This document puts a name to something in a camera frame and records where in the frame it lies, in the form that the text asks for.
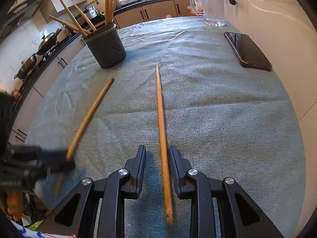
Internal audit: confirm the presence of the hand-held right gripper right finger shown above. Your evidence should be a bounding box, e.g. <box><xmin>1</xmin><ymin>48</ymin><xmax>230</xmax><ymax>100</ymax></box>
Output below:
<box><xmin>168</xmin><ymin>145</ymin><xmax>285</xmax><ymax>238</ymax></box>

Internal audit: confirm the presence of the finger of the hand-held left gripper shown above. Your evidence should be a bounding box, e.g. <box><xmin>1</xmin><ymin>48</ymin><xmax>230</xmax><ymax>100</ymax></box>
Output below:
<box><xmin>37</xmin><ymin>149</ymin><xmax>76</xmax><ymax>173</ymax></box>

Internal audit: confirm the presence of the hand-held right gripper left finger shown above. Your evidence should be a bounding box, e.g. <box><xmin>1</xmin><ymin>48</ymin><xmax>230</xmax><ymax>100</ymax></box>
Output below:
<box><xmin>43</xmin><ymin>144</ymin><xmax>147</xmax><ymax>238</ymax></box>

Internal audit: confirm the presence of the single wooden chopstick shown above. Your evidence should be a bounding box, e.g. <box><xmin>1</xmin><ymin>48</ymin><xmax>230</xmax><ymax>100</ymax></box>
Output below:
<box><xmin>54</xmin><ymin>77</ymin><xmax>115</xmax><ymax>196</ymax></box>
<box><xmin>155</xmin><ymin>64</ymin><xmax>174</xmax><ymax>228</ymax></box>

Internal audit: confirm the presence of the dark grey chopstick holder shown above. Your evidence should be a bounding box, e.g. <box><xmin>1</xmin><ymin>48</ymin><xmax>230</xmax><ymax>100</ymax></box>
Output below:
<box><xmin>81</xmin><ymin>20</ymin><xmax>127</xmax><ymax>69</ymax></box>

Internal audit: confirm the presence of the bunch of wooden chopsticks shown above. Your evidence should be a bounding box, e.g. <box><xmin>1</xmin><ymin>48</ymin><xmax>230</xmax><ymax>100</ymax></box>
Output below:
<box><xmin>48</xmin><ymin>0</ymin><xmax>125</xmax><ymax>36</ymax></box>

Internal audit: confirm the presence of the dark cloth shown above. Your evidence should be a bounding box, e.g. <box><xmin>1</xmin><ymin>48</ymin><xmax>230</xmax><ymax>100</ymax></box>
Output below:
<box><xmin>0</xmin><ymin>93</ymin><xmax>16</xmax><ymax>154</ymax></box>

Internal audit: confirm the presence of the printed white clothing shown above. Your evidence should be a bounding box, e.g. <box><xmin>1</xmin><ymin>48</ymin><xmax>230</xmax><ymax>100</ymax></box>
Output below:
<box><xmin>10</xmin><ymin>218</ymin><xmax>77</xmax><ymax>238</ymax></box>

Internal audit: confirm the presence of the black wok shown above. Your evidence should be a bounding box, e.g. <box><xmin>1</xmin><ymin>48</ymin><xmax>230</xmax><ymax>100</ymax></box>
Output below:
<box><xmin>36</xmin><ymin>28</ymin><xmax>63</xmax><ymax>55</ymax></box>

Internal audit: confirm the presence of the black smartphone in clear case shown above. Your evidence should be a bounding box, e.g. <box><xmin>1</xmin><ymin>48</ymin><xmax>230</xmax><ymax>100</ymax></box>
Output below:
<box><xmin>224</xmin><ymin>31</ymin><xmax>273</xmax><ymax>71</ymax></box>

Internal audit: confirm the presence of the range hood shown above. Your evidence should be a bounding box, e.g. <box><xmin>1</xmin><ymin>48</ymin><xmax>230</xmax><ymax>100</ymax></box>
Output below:
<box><xmin>0</xmin><ymin>0</ymin><xmax>49</xmax><ymax>37</ymax></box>

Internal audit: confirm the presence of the clear plastic bag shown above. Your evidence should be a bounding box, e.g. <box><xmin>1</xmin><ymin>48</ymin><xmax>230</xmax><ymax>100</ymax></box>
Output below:
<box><xmin>188</xmin><ymin>0</ymin><xmax>205</xmax><ymax>16</ymax></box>

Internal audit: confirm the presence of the clear glass pitcher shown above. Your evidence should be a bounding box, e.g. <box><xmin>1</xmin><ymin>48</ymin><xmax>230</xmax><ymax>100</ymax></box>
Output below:
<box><xmin>189</xmin><ymin>0</ymin><xmax>226</xmax><ymax>27</ymax></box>

